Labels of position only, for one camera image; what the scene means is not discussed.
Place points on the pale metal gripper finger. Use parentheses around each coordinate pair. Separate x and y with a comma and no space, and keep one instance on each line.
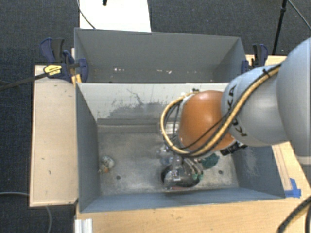
(172,178)

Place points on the dark green cloth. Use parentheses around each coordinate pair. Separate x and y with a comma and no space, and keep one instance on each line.
(211,161)

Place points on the grey metal bin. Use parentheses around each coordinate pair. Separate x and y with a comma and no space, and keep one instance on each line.
(136,142)

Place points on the small grey toy animal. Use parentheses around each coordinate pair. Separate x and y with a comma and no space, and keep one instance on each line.
(107,163)

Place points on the pale wood board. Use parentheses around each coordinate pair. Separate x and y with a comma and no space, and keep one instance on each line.
(54,139)

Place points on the black cylinder on white bracket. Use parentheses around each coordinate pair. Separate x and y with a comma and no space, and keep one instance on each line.
(229,150)

